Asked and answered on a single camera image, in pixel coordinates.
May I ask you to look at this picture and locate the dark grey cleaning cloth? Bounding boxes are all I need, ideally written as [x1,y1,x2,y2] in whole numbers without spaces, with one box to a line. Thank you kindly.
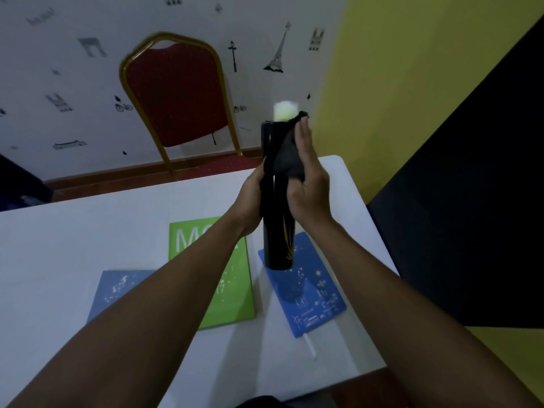
[264,111,309,182]

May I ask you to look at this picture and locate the green book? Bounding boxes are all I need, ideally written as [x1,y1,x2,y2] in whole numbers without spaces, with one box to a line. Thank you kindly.
[169,216,256,330]

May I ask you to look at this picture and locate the black bottle with gold print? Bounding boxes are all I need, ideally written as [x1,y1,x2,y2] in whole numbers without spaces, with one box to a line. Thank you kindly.
[260,120,297,271]

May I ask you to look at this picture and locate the dark blue notebook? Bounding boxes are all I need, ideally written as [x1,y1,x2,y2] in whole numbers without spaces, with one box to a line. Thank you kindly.
[258,232,347,339]

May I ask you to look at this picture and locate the white table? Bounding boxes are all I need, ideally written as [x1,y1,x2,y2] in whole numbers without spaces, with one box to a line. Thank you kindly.
[0,155,399,408]

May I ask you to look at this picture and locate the black panel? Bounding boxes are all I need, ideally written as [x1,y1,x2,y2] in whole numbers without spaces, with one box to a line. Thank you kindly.
[367,14,544,329]

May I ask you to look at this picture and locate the light blue notebook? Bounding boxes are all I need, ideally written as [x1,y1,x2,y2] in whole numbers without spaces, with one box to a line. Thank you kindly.
[86,269,156,324]

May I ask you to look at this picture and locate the person's right forearm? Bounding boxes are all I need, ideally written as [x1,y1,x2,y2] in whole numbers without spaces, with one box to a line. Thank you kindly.
[309,216,542,408]

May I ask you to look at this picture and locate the red chair with gold frame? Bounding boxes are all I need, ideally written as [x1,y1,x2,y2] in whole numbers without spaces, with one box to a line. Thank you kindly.
[119,32,244,180]

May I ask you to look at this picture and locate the white bottle cap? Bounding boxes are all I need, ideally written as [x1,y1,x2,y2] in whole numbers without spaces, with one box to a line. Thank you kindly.
[273,101,297,123]

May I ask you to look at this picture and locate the person's right hand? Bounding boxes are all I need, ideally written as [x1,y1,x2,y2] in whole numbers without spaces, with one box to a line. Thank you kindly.
[286,116,332,229]

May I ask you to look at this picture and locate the person's left hand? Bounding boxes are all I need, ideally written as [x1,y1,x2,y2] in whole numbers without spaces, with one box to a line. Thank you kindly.
[228,158,267,237]

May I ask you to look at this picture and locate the person's left forearm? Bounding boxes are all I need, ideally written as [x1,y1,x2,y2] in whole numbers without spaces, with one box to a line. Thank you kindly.
[8,214,248,408]

